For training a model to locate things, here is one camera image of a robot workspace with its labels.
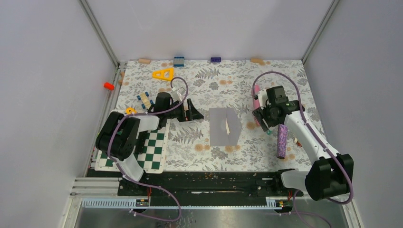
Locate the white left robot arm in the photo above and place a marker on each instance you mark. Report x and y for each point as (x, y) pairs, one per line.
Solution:
(161, 108)

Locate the grey paper envelope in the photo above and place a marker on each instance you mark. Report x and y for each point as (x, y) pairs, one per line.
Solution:
(218, 136)

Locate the tan lined letter paper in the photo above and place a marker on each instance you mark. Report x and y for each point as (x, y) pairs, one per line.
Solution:
(227, 127)

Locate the yellow triangle toy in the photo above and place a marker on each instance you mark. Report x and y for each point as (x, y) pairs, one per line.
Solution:
(164, 74)

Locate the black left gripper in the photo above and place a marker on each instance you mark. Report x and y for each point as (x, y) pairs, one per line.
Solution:
(191, 114)

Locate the dark purple building brick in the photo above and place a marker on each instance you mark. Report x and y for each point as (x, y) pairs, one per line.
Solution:
(215, 59)

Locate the colourful stacked brick toy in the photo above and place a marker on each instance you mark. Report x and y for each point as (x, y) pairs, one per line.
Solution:
(296, 141)

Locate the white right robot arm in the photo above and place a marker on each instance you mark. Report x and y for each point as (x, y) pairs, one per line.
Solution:
(331, 173)

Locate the orange plastic cap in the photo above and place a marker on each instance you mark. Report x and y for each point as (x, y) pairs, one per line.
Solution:
(108, 86)

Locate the wooden toy car blue wheels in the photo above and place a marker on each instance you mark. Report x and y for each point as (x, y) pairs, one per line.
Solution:
(145, 99)

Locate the right wooden cylinder block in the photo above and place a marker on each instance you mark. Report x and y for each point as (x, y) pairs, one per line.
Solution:
(258, 61)

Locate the purple glitter microphone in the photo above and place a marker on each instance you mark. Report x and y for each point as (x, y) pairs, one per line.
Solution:
(282, 141)

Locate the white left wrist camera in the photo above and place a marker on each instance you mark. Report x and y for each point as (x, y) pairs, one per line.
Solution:
(178, 93)

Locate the left wooden cylinder block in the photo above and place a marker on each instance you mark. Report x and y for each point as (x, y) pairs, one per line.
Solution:
(144, 61)

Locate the small coloured block toy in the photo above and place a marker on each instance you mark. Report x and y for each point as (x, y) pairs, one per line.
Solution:
(130, 110)

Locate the wooden cylinder block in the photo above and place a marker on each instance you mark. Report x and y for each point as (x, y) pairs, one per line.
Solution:
(258, 61)
(144, 61)

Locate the floral patterned table mat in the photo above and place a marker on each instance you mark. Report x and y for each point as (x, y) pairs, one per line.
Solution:
(221, 85)

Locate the blue building brick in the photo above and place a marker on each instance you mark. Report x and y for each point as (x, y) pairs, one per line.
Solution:
(178, 61)

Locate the white slotted cable duct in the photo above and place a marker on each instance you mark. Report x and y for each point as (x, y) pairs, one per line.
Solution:
(143, 203)

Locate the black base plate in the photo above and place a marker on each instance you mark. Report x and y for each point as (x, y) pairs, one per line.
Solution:
(205, 186)

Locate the pink toy microphone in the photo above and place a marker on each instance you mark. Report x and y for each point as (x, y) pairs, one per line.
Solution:
(255, 99)

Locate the black rectangular bar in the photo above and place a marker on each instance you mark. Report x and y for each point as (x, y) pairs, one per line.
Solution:
(142, 136)

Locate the green white chessboard mat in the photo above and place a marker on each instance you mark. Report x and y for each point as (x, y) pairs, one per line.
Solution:
(151, 151)

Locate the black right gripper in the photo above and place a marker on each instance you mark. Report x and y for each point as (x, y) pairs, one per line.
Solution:
(260, 114)

